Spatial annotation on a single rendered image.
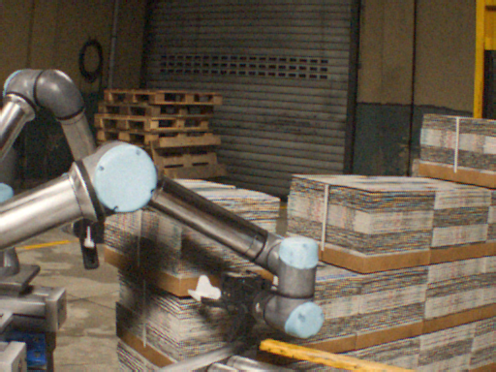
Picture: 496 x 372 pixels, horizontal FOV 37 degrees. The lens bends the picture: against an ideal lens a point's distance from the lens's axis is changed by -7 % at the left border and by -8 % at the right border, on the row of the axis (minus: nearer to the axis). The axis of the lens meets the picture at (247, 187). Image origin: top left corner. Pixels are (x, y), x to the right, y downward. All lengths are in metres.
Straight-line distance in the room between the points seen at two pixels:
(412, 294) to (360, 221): 0.32
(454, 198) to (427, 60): 6.72
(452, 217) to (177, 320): 0.98
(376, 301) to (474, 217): 0.48
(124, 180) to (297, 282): 0.40
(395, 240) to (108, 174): 1.12
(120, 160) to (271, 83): 8.65
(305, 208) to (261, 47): 7.79
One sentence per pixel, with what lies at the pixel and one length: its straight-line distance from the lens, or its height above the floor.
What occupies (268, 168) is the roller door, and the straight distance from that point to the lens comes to 9.99.
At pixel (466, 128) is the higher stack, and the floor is 1.25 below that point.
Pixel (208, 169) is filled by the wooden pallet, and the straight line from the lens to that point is 8.86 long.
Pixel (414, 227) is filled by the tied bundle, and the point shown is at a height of 0.96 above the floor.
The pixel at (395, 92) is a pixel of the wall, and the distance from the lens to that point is 9.13.
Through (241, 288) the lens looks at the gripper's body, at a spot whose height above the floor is 0.90.
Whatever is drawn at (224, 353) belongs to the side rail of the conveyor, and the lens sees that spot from 1.56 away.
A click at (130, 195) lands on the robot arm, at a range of 1.36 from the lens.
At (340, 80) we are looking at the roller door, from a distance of 9.49.
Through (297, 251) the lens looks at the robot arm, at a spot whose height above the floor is 1.02.
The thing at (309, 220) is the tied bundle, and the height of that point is 0.94.
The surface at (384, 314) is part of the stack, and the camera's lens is 2.30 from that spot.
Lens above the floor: 1.31
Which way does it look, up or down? 7 degrees down
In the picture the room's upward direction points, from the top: 3 degrees clockwise
